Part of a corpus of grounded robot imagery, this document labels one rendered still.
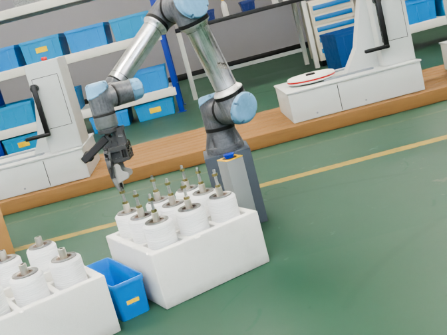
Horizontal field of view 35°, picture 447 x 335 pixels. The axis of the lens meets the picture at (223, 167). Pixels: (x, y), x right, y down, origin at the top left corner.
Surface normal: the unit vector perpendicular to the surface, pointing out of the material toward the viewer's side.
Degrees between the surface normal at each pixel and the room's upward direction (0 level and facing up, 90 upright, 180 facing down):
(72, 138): 90
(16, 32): 90
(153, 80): 93
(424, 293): 0
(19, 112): 93
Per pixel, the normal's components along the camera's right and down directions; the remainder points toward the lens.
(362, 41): 0.06, 0.20
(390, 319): -0.25, -0.95
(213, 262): 0.50, 0.07
